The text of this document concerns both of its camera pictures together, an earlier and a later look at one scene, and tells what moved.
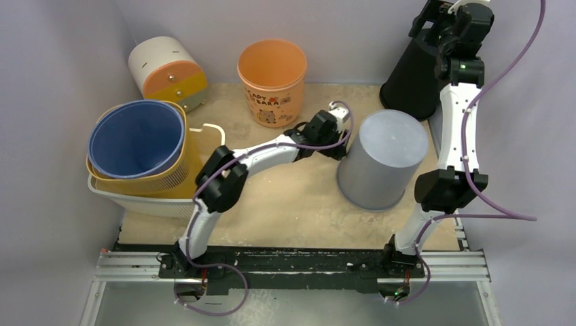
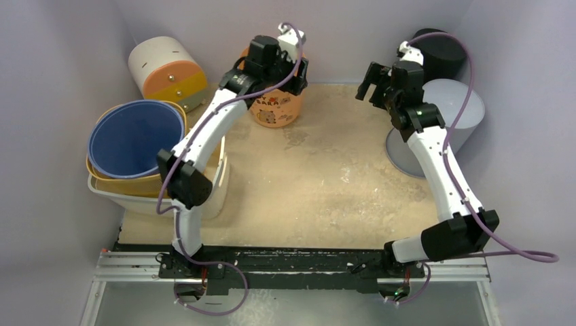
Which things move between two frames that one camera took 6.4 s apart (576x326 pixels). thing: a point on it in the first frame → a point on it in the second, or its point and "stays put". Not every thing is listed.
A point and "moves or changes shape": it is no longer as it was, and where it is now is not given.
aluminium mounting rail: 145,267 stays put
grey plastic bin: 376,166 moves or changes shape
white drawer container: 163,68 stays put
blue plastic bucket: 135,138 stays put
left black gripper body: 333,138 → 284,68
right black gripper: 422,20 → 380,85
